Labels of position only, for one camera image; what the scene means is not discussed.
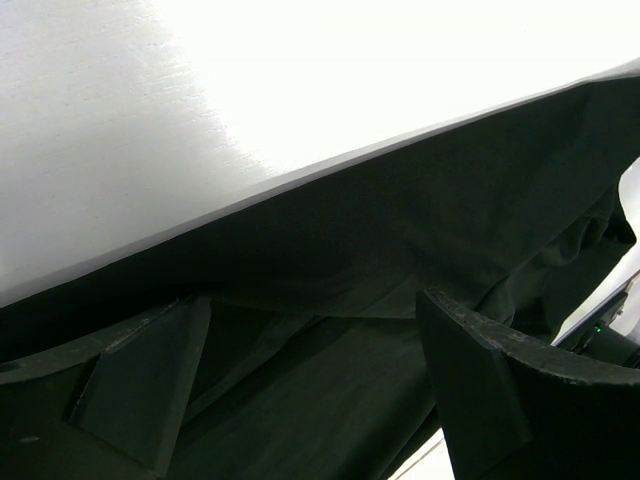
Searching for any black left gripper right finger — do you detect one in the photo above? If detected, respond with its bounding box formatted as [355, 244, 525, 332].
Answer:
[416, 291, 639, 479]

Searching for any black t-shirt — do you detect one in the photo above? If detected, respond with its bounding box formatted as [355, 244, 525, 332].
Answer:
[1, 76, 639, 479]

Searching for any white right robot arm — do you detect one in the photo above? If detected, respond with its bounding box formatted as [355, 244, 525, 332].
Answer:
[552, 274, 639, 369]

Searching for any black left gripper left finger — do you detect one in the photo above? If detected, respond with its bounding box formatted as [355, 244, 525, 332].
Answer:
[1, 296, 211, 479]

